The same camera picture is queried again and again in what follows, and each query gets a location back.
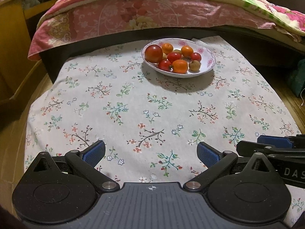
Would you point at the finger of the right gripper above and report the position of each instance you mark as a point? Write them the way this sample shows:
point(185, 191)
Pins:
point(277, 141)
point(247, 149)

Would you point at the brown longan fruit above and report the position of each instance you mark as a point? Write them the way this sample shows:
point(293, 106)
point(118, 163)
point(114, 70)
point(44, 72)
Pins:
point(164, 57)
point(194, 66)
point(177, 51)

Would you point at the small red tomato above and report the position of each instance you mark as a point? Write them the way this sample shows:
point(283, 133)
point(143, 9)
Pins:
point(165, 65)
point(196, 56)
point(173, 57)

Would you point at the small orange mandarin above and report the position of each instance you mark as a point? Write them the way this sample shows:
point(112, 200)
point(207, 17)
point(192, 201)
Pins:
point(167, 48)

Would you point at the wooden cabinet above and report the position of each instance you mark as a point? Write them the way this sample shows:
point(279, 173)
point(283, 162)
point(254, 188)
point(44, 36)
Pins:
point(19, 76)

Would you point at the pink floral quilt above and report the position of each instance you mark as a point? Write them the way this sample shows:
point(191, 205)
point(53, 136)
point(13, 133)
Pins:
point(69, 21)

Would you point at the large red tomato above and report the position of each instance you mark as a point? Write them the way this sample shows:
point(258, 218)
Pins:
point(153, 53)

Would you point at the floral white tablecloth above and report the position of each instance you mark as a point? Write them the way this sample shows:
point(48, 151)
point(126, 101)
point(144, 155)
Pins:
point(151, 123)

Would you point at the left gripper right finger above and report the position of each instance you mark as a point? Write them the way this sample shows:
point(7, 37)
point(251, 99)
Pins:
point(219, 164)

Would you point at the white floral plate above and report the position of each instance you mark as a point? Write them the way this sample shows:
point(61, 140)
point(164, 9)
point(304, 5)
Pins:
point(207, 63)

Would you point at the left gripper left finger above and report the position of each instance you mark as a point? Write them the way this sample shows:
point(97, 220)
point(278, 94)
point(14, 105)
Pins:
point(82, 164)

